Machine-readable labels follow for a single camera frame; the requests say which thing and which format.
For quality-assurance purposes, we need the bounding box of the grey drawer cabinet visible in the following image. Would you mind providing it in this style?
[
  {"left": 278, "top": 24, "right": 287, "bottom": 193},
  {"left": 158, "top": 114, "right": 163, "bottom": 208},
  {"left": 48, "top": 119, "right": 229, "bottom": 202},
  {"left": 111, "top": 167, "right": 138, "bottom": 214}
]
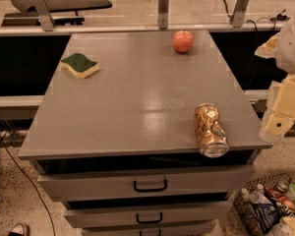
[{"left": 19, "top": 30, "right": 266, "bottom": 236}]

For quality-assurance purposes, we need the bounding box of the left metal bracket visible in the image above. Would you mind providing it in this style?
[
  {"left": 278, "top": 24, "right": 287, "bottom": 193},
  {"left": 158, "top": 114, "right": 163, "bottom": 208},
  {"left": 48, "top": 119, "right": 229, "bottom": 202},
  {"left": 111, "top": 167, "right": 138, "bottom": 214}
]
[{"left": 32, "top": 0, "right": 54, "bottom": 31}]

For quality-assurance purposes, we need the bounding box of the wire basket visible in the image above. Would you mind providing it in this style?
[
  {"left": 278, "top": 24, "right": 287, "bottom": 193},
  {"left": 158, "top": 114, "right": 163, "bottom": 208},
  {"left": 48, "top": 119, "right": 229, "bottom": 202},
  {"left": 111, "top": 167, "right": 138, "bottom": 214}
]
[{"left": 233, "top": 173, "right": 291, "bottom": 236}]

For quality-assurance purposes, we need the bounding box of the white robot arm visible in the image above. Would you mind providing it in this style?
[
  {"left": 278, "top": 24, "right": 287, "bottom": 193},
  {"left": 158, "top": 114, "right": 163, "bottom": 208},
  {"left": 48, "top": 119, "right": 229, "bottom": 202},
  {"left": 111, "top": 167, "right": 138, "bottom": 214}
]
[{"left": 255, "top": 14, "right": 295, "bottom": 143}]

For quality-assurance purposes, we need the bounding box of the white horizontal rail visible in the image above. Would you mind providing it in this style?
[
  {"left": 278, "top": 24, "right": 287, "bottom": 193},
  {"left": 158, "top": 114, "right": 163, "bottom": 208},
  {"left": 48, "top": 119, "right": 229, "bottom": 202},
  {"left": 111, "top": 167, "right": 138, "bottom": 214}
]
[{"left": 0, "top": 22, "right": 285, "bottom": 37}]

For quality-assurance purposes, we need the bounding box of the metal bracket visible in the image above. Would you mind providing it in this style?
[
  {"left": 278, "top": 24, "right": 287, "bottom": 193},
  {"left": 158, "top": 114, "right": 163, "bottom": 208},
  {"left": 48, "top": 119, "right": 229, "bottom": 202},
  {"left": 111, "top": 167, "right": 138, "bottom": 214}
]
[
  {"left": 230, "top": 0, "right": 250, "bottom": 28},
  {"left": 32, "top": 0, "right": 54, "bottom": 31},
  {"left": 157, "top": 0, "right": 169, "bottom": 30}
]

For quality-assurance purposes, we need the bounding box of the black top drawer handle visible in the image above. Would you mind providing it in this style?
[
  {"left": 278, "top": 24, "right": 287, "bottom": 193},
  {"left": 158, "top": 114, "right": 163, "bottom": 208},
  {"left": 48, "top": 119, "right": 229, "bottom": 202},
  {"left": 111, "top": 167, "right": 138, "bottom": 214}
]
[{"left": 133, "top": 179, "right": 168, "bottom": 193}]

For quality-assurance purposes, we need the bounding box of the red snack packet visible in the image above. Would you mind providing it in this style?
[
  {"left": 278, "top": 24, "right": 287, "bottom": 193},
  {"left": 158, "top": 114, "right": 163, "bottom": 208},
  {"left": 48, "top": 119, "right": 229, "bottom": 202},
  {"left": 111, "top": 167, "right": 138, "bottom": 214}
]
[{"left": 265, "top": 187, "right": 295, "bottom": 212}]

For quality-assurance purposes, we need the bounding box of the black floor cable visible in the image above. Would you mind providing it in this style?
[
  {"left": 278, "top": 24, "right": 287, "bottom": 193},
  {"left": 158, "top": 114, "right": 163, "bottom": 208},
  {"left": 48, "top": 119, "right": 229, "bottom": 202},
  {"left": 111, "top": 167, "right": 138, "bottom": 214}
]
[{"left": 0, "top": 108, "right": 57, "bottom": 236}]

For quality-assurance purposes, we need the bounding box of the blue snack bag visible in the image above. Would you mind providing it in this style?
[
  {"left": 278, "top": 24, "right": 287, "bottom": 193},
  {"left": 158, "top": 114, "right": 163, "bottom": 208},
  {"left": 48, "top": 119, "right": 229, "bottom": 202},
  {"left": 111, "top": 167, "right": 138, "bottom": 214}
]
[{"left": 252, "top": 204, "right": 280, "bottom": 233}]

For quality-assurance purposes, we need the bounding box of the red apple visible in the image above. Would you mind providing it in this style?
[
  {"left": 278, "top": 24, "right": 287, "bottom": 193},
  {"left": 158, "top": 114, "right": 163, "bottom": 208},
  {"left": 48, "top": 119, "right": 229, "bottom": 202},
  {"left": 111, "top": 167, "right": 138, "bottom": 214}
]
[{"left": 173, "top": 30, "right": 194, "bottom": 53}]

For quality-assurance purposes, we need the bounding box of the right metal bracket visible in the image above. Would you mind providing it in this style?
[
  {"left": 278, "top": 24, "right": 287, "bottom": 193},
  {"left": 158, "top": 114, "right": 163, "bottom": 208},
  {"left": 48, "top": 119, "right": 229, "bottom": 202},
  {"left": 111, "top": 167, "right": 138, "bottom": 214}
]
[{"left": 230, "top": 0, "right": 250, "bottom": 28}]

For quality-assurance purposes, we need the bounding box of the middle metal bracket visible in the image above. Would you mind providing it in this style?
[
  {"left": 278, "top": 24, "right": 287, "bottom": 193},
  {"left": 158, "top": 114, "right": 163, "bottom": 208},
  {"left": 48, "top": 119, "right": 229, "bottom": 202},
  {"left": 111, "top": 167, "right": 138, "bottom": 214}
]
[{"left": 157, "top": 0, "right": 169, "bottom": 30}]

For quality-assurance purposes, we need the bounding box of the black middle drawer handle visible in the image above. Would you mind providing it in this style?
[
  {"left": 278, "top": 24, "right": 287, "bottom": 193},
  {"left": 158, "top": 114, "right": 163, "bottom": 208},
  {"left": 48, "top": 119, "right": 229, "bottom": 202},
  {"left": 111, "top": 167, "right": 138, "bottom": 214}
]
[{"left": 136, "top": 212, "right": 163, "bottom": 224}]

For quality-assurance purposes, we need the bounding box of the black cable at wall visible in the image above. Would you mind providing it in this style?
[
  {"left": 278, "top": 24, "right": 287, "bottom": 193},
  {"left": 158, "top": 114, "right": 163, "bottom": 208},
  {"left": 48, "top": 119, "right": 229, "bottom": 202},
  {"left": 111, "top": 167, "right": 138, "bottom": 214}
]
[{"left": 219, "top": 0, "right": 291, "bottom": 90}]

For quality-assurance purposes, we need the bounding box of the green and yellow sponge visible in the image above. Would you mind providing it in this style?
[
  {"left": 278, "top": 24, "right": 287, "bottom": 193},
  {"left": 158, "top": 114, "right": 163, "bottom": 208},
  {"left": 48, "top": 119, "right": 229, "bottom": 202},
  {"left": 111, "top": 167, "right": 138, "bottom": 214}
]
[{"left": 60, "top": 53, "right": 99, "bottom": 79}]

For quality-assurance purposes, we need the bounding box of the gold crushed soda can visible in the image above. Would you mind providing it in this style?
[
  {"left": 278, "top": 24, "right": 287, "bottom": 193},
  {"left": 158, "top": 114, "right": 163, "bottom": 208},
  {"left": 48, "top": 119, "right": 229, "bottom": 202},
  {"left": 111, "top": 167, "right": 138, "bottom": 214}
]
[{"left": 194, "top": 103, "right": 229, "bottom": 158}]

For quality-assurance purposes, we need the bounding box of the black bottom drawer handle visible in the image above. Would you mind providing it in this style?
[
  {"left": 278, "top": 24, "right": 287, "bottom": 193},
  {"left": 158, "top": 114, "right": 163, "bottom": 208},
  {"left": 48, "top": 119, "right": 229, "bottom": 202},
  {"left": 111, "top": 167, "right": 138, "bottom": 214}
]
[{"left": 139, "top": 229, "right": 162, "bottom": 236}]

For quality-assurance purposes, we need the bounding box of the clear plastic water bottle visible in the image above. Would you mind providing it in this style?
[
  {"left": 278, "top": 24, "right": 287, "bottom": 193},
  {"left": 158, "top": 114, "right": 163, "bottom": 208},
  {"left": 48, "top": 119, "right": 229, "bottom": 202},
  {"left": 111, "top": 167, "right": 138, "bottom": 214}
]
[{"left": 241, "top": 184, "right": 270, "bottom": 205}]

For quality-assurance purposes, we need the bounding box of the black drawer handle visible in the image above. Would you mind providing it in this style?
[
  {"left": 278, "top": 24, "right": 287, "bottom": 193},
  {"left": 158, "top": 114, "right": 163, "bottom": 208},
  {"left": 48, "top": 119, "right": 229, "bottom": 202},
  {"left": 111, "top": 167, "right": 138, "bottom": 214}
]
[
  {"left": 133, "top": 179, "right": 168, "bottom": 193},
  {"left": 136, "top": 212, "right": 163, "bottom": 224},
  {"left": 139, "top": 229, "right": 162, "bottom": 236}
]

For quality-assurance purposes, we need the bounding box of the sandal shoe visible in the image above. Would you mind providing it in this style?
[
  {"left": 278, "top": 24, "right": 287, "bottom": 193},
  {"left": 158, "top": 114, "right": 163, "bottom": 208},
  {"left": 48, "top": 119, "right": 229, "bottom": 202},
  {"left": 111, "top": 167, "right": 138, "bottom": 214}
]
[{"left": 7, "top": 223, "right": 30, "bottom": 236}]

